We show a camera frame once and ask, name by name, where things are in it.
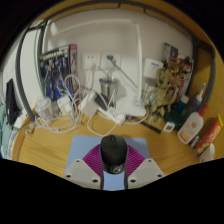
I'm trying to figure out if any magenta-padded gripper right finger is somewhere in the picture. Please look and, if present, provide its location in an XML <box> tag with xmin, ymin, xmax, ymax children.
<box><xmin>123</xmin><ymin>145</ymin><xmax>165</xmax><ymax>190</ymax></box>

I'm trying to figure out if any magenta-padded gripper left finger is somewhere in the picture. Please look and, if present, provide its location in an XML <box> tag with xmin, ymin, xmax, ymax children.
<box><xmin>63</xmin><ymin>144</ymin><xmax>105</xmax><ymax>190</ymax></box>

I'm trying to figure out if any black computer mouse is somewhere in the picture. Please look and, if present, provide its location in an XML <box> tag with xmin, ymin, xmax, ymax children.
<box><xmin>99</xmin><ymin>134</ymin><xmax>129</xmax><ymax>175</ymax></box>

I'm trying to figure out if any light blue mouse pad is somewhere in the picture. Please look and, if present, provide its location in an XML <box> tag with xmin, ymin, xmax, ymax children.
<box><xmin>64</xmin><ymin>134</ymin><xmax>151</xmax><ymax>192</ymax></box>

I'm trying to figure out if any black ruler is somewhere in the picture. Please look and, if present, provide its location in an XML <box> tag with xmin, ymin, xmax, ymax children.
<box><xmin>125</xmin><ymin>114</ymin><xmax>163</xmax><ymax>135</ymax></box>

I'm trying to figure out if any small white cube clock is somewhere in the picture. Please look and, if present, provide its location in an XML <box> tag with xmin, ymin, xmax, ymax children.
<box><xmin>162</xmin><ymin>121</ymin><xmax>176</xmax><ymax>133</ymax></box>

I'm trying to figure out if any small blue white carton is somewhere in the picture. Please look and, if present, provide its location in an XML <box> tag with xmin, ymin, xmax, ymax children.
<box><xmin>188</xmin><ymin>133</ymin><xmax>201</xmax><ymax>148</ymax></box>

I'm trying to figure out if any dark green round tin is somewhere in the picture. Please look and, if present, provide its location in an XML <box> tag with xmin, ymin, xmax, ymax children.
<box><xmin>163</xmin><ymin>109</ymin><xmax>184</xmax><ymax>128</ymax></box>

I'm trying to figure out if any white power strip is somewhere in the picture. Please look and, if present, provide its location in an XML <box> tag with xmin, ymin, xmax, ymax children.
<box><xmin>97</xmin><ymin>107</ymin><xmax>127</xmax><ymax>126</ymax></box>

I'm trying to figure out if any white bottle with red cap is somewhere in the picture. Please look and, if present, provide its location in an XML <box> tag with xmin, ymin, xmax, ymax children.
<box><xmin>176</xmin><ymin>103</ymin><xmax>209</xmax><ymax>145</ymax></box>

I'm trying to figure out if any white mug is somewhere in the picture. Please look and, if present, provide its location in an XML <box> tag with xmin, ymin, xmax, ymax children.
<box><xmin>198</xmin><ymin>142</ymin><xmax>216</xmax><ymax>164</ymax></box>

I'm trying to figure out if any white charger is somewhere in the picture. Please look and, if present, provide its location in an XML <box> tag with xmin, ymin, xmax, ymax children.
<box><xmin>78</xmin><ymin>93</ymin><xmax>99</xmax><ymax>118</ymax></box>
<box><xmin>57</xmin><ymin>95</ymin><xmax>73</xmax><ymax>116</ymax></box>

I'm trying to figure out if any clear glass jar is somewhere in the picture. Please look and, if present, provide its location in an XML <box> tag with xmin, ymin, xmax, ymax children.
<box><xmin>34</xmin><ymin>96</ymin><xmax>54</xmax><ymax>122</ymax></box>

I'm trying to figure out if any red snack can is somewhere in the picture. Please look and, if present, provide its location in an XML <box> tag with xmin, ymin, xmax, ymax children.
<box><xmin>194</xmin><ymin>114</ymin><xmax>224</xmax><ymax>156</ymax></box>

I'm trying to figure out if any gold brown figurine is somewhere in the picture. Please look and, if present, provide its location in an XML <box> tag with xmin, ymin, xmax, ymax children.
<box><xmin>145</xmin><ymin>59</ymin><xmax>189</xmax><ymax>126</ymax></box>

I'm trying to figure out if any teal blanket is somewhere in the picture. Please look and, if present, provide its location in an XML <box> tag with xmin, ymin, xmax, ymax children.
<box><xmin>0</xmin><ymin>103</ymin><xmax>18</xmax><ymax>159</ymax></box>

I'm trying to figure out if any dark bottle with white nozzle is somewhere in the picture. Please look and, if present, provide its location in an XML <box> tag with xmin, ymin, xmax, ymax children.
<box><xmin>186</xmin><ymin>83</ymin><xmax>207</xmax><ymax>118</ymax></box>

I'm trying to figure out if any steel cup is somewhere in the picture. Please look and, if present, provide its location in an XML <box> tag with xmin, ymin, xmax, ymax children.
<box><xmin>98</xmin><ymin>77</ymin><xmax>120</xmax><ymax>101</ymax></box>

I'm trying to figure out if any black bag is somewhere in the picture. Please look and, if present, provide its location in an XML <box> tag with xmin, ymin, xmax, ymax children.
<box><xmin>5</xmin><ymin>78</ymin><xmax>22</xmax><ymax>127</ymax></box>

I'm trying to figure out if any blue model kit box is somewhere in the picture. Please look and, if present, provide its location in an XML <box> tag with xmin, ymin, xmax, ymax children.
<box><xmin>37</xmin><ymin>44</ymin><xmax>80</xmax><ymax>101</ymax></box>

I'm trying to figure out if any colourful printed box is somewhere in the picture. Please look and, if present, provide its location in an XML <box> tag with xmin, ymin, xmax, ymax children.
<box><xmin>162</xmin><ymin>42</ymin><xmax>194</xmax><ymax>84</ymax></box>

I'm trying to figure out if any white cable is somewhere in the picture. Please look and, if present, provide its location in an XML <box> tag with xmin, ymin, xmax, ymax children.
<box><xmin>87</xmin><ymin>113</ymin><xmax>118</xmax><ymax>138</ymax></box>

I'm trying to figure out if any white wall box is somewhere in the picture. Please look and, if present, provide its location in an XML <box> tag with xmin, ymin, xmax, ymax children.
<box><xmin>143</xmin><ymin>58</ymin><xmax>164</xmax><ymax>80</ymax></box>

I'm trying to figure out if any white wall socket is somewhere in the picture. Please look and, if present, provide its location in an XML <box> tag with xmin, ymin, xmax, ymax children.
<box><xmin>100</xmin><ymin>53</ymin><xmax>123</xmax><ymax>69</ymax></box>
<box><xmin>81</xmin><ymin>53</ymin><xmax>101</xmax><ymax>71</ymax></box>

